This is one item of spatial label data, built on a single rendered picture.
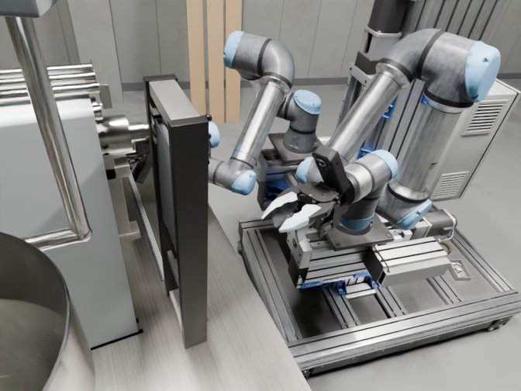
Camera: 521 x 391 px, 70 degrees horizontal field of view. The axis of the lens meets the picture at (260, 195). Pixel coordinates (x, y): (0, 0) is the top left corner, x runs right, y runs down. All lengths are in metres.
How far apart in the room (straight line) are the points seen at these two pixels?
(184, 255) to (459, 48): 0.73
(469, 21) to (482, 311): 1.35
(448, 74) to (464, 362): 1.57
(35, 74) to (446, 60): 0.83
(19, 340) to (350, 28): 4.34
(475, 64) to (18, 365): 0.91
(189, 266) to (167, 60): 3.43
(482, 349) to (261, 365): 1.61
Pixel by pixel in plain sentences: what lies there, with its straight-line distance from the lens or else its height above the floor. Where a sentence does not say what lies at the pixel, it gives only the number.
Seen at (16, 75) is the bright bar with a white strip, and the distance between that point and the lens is 0.63.
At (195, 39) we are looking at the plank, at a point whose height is 0.68.
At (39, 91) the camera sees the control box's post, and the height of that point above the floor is 1.56.
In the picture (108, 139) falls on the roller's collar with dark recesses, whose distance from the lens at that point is 0.65.
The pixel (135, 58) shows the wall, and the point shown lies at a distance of 3.97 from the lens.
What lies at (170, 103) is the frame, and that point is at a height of 1.44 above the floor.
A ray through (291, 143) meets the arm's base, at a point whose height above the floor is 0.85.
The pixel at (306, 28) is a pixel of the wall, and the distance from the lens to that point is 4.25.
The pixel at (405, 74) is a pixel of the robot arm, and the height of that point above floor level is 1.37.
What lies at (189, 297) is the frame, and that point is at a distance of 0.74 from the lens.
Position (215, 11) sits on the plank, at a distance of 3.29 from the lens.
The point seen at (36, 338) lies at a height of 1.44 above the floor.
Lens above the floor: 1.68
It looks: 39 degrees down
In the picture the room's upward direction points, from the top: 7 degrees clockwise
